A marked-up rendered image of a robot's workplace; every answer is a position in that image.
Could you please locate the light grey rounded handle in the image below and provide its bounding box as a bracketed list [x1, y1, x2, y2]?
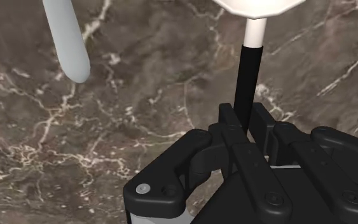
[42, 0, 92, 84]

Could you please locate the white utensil with black handle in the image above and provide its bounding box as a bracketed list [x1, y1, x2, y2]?
[214, 0, 306, 135]

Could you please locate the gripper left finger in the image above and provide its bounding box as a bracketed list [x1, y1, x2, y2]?
[123, 102, 293, 224]

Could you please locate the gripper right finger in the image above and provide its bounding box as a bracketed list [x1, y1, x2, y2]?
[248, 102, 358, 224]

